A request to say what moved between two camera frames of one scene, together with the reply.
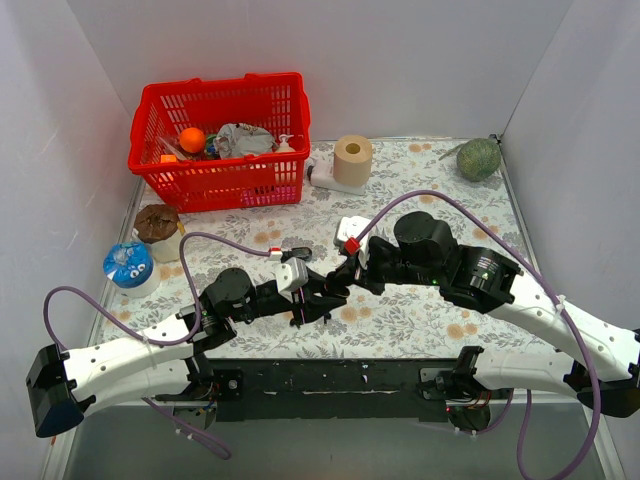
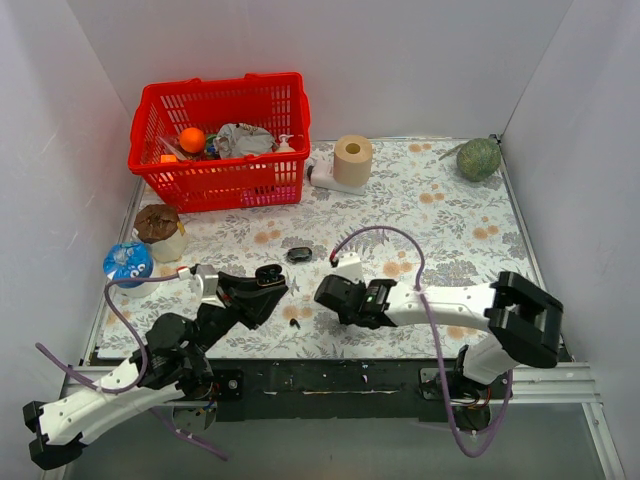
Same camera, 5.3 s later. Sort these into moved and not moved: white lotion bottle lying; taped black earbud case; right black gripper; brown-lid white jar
Moved: right black gripper
Not moved: taped black earbud case; brown-lid white jar; white lotion bottle lying
